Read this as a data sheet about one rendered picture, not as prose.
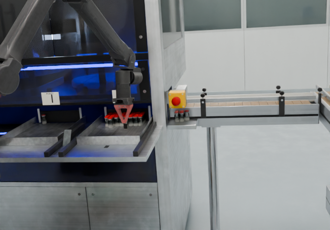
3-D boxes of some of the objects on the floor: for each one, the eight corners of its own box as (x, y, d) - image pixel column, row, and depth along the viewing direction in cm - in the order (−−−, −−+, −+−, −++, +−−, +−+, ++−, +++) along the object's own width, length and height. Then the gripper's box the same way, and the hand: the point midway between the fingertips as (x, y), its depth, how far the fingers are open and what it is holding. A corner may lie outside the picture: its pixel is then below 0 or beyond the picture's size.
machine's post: (166, 285, 211) (135, -171, 164) (178, 285, 211) (150, -173, 163) (165, 294, 205) (131, -178, 158) (177, 294, 204) (146, -181, 157)
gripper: (118, 83, 165) (119, 122, 166) (110, 83, 155) (112, 124, 156) (134, 83, 164) (135, 122, 165) (128, 83, 154) (129, 124, 155)
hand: (123, 121), depth 160 cm, fingers closed
